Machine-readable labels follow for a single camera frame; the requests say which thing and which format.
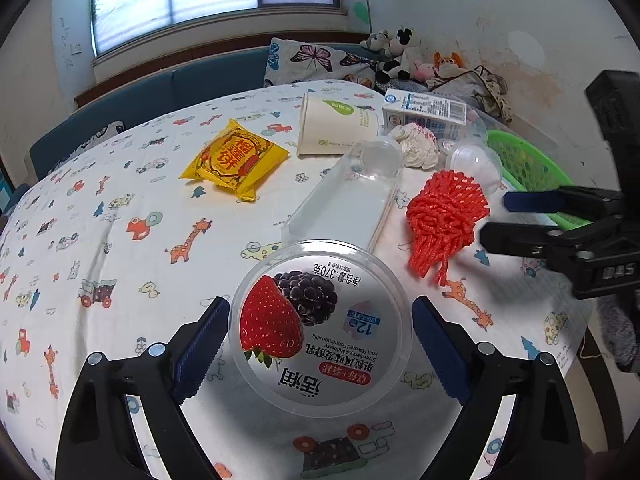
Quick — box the orange fox plush toy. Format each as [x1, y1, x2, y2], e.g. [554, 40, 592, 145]
[433, 52, 465, 79]

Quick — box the grey plush toy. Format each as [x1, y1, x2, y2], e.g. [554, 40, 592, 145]
[360, 30, 392, 53]

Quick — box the clear plastic bottle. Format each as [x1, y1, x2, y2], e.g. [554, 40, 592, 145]
[282, 138, 404, 252]

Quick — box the white paper wrapper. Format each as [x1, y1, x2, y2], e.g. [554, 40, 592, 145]
[388, 122, 439, 170]

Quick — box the white paper cup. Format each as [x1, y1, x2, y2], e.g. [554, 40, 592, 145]
[296, 94, 380, 157]

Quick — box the strawberry yogurt tub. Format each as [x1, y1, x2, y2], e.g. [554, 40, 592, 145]
[228, 240, 412, 418]

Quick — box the butterfly print pillow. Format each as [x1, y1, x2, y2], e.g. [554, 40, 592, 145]
[264, 38, 378, 89]

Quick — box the clear dome lid cup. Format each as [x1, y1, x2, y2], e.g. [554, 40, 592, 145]
[445, 140, 502, 197]

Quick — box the cow plush toy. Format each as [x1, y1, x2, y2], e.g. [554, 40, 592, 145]
[375, 27, 422, 84]

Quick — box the green plastic basket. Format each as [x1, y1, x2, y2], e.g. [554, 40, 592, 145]
[485, 129, 591, 232]

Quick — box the yellow durian cake packet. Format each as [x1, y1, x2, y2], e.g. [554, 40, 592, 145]
[180, 119, 288, 203]

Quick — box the pink pig plush toy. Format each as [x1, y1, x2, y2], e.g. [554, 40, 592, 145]
[410, 60, 437, 82]

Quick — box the clear pink plastic bag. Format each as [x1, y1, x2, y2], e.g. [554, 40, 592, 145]
[436, 108, 488, 143]

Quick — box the small butterfly pillow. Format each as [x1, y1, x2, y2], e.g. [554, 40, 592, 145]
[66, 120, 125, 158]

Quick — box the blue white milk carton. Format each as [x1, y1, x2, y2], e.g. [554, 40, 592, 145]
[382, 89, 469, 139]

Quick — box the crumpled beige cloth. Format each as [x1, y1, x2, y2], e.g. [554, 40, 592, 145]
[431, 65, 513, 125]

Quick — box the red foam fruit net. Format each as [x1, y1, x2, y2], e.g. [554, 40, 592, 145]
[406, 170, 490, 286]

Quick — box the blue sofa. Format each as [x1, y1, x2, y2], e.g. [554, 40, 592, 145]
[16, 46, 269, 194]

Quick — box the cartoon print tablecloth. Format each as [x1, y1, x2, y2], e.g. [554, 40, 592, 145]
[0, 78, 597, 480]

